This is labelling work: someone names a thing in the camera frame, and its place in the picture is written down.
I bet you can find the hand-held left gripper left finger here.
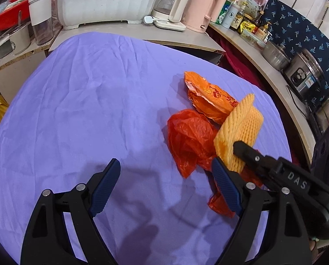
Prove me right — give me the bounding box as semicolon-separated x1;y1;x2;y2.
20;158;121;265

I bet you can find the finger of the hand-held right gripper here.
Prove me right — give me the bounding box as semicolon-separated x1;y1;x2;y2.
233;141;283;183

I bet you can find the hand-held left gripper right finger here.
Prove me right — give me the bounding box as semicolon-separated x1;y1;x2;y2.
211;157;312;265

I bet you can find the orange foam fruit net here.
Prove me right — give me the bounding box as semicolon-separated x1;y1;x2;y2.
213;93;264;172

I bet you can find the red plastic bag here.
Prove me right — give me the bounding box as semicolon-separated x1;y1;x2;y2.
167;109;264;218

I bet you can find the orange snack bag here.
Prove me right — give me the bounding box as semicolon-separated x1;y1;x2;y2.
184;71;239;125

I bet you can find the purple tablecloth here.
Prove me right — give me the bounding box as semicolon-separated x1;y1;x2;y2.
0;32;292;265

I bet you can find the red cloth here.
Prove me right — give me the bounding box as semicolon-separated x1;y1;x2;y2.
209;26;267;91

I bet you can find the steel rice cooker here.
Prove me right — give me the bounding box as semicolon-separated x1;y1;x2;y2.
282;48;326;100

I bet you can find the small steel pot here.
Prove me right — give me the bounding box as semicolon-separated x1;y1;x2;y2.
262;41;291;72

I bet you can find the clear food container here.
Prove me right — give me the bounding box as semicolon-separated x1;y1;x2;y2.
241;30;267;49

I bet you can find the yellow packet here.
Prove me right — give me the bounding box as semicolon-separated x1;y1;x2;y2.
240;21;257;35

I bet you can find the sauce bottle with white label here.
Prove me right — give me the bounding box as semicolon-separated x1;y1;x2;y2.
231;9;246;31

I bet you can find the dark sauce bottle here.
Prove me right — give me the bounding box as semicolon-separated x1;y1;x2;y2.
253;10;265;28

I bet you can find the white blue tea tin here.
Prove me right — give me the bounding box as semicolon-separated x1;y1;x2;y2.
221;3;241;29

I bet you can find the navy printed cloth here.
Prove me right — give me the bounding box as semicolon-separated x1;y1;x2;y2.
261;0;329;108

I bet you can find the green tin can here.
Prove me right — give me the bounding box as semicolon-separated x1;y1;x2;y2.
215;0;232;23

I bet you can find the white green box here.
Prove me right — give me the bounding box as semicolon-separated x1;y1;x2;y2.
237;0;260;17

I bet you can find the pink electric kettle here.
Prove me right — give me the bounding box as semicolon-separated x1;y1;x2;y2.
184;0;228;34

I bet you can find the white glass kettle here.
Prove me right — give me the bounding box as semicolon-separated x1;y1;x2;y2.
151;0;193;32

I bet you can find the white round cup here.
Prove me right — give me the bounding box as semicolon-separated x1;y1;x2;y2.
9;23;31;55

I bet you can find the grey rectangular container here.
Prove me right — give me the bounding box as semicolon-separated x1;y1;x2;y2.
0;37;12;59

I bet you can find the white dish drainer box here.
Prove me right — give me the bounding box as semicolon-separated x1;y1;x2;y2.
52;0;163;30

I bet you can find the white clear tumbler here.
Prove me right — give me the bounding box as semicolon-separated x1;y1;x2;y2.
28;0;57;46

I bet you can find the red plastic basin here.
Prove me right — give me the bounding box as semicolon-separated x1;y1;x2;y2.
0;0;45;31

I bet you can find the black power cable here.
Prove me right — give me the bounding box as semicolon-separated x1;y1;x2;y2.
286;84;311;111

